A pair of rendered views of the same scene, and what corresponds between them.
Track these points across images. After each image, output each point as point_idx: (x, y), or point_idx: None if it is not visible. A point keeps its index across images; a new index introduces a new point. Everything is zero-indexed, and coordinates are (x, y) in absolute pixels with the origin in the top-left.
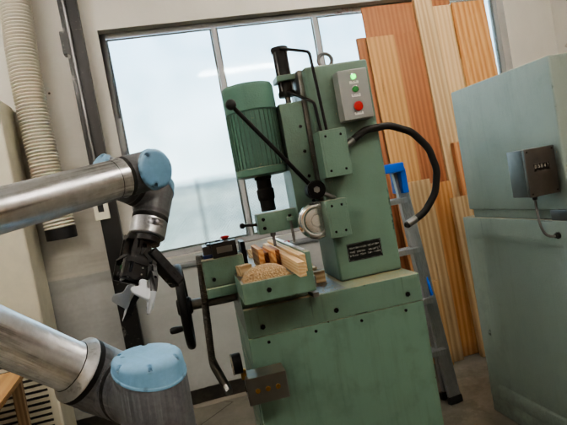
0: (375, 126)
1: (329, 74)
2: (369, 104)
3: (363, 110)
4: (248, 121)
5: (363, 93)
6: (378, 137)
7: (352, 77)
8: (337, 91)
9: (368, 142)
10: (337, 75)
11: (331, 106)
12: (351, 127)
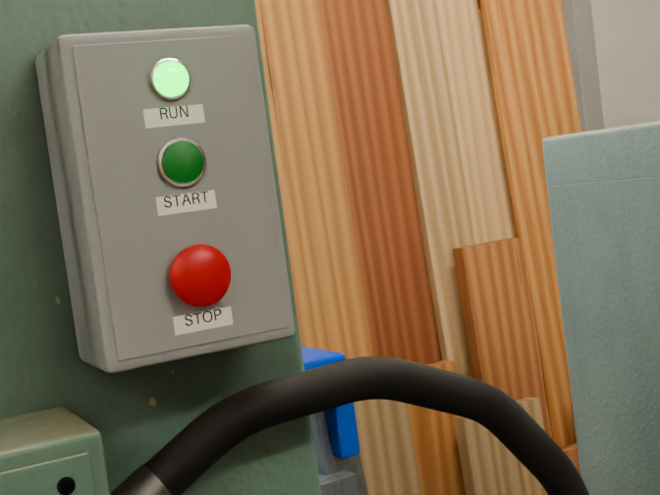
0: (298, 396)
1: (18, 48)
2: (273, 266)
3: (230, 300)
4: None
5: (233, 191)
6: (307, 434)
7: (164, 82)
8: (61, 165)
9: (250, 469)
10: (59, 63)
11: (23, 255)
12: (151, 384)
